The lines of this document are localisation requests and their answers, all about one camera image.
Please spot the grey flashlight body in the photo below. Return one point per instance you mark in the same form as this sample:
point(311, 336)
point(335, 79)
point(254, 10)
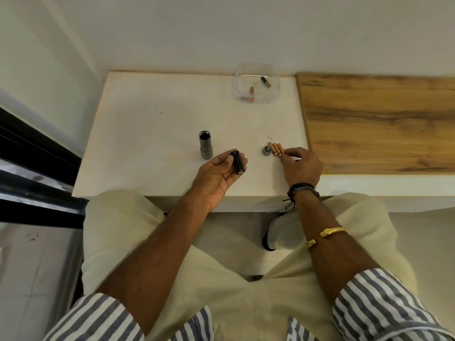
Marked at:
point(206, 145)

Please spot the person's right thumb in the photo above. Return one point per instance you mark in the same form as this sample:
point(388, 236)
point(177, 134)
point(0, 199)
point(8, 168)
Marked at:
point(286, 160)

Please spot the person's left forearm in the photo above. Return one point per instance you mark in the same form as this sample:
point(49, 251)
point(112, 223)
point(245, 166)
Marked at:
point(156, 259)

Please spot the person's left thumb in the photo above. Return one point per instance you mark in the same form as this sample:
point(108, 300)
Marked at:
point(223, 158)

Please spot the wooden board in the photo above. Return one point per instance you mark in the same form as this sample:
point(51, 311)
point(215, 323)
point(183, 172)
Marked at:
point(376, 120)

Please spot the black braided wristband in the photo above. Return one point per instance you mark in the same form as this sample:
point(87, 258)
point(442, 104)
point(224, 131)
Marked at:
point(301, 189)

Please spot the cream trousers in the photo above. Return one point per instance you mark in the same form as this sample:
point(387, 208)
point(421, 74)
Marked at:
point(234, 301)

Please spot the person's right hand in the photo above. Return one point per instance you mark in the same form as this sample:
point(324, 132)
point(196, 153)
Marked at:
point(304, 170)

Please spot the person's left hand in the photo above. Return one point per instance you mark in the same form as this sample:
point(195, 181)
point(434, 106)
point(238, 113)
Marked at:
point(213, 181)

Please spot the black cylindrical battery holder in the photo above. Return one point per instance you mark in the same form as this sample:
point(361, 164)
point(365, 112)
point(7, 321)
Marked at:
point(239, 162)

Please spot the black and copper battery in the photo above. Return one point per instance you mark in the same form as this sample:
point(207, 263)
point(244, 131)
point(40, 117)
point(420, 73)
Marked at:
point(266, 82)

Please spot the striped shirt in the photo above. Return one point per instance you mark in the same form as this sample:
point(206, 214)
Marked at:
point(387, 308)

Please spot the clear plastic container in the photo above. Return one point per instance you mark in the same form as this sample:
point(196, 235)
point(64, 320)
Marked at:
point(256, 83)

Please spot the black shoe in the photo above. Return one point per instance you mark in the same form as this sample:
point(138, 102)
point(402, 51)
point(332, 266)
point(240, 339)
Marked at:
point(267, 241)

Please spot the person's right forearm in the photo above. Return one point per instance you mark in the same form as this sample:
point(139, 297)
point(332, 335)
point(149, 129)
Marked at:
point(330, 252)

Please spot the grey flashlight end cap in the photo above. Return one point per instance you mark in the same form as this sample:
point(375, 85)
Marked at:
point(267, 150)

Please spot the black window frame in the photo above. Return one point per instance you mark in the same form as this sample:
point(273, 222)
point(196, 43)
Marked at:
point(32, 163)

